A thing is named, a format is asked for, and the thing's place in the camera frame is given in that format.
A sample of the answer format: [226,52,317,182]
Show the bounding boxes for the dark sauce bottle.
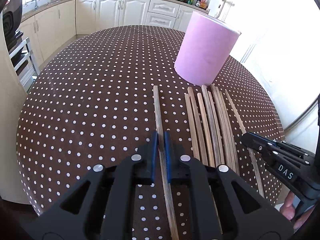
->
[195,0,202,7]

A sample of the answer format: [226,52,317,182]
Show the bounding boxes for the right hand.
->
[280,191,315,230]

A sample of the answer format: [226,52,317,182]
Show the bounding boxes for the red capped bottle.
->
[200,0,210,10]

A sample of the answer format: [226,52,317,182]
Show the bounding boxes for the silver door handle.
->
[215,0,234,21]

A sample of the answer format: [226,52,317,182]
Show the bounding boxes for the pink cylindrical utensil holder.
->
[174,11,241,86]

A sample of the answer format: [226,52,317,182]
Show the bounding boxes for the black air fryer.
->
[3,0,23,52]

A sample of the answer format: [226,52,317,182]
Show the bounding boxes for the white door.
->
[209,0,319,152]

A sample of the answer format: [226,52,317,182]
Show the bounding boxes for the kitchen faucet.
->
[31,0,39,10]

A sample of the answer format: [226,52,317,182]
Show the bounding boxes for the brown polka dot tablecloth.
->
[16,25,284,239]

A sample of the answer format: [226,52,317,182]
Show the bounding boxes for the metal shelf rack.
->
[9,37,40,93]

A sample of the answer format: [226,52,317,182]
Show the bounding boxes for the lower kitchen cabinets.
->
[19,0,205,67]

